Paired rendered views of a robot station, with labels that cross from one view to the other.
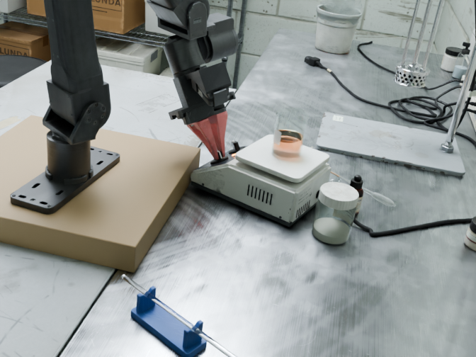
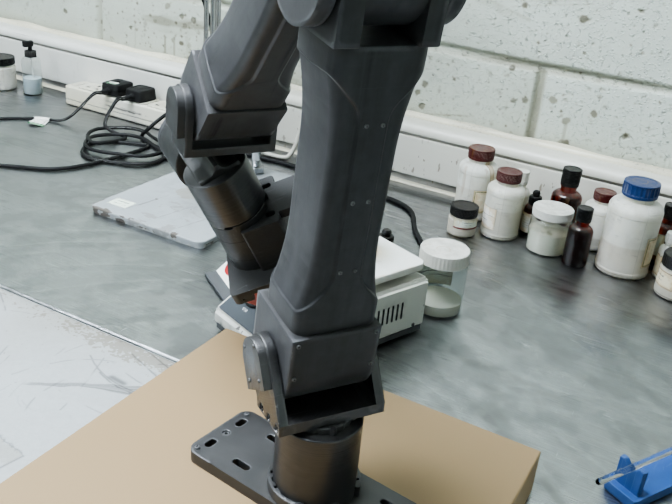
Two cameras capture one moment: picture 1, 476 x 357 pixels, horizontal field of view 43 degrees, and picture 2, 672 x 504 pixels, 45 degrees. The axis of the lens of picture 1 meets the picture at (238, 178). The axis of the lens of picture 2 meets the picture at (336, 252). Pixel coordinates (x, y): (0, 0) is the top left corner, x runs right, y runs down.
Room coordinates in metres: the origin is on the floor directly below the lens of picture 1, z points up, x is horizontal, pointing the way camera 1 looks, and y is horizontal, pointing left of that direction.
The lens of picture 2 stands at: (0.64, 0.70, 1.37)
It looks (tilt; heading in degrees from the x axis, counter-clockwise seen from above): 25 degrees down; 289
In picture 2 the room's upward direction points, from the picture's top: 5 degrees clockwise
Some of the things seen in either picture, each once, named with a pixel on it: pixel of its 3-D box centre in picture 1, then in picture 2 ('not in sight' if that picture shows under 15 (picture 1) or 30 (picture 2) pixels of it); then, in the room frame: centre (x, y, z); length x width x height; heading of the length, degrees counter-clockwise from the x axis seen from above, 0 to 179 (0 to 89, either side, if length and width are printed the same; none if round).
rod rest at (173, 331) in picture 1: (168, 319); (660, 466); (0.54, 0.06, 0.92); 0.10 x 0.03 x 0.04; 52
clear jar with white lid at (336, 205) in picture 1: (334, 213); (440, 278); (0.80, -0.15, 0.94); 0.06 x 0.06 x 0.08
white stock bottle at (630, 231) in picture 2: not in sight; (631, 226); (0.60, -0.39, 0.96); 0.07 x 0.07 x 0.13
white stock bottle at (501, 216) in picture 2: not in sight; (504, 203); (0.77, -0.42, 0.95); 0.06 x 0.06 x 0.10
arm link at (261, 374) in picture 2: (72, 113); (314, 372); (0.80, 0.25, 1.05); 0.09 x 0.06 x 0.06; 48
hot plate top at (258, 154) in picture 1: (282, 156); (351, 256); (0.88, -0.07, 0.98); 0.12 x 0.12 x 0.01; 60
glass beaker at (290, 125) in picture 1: (290, 133); not in sight; (0.89, -0.07, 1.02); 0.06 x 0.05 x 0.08; 155
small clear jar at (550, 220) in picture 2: not in sight; (549, 228); (0.70, -0.40, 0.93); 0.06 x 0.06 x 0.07
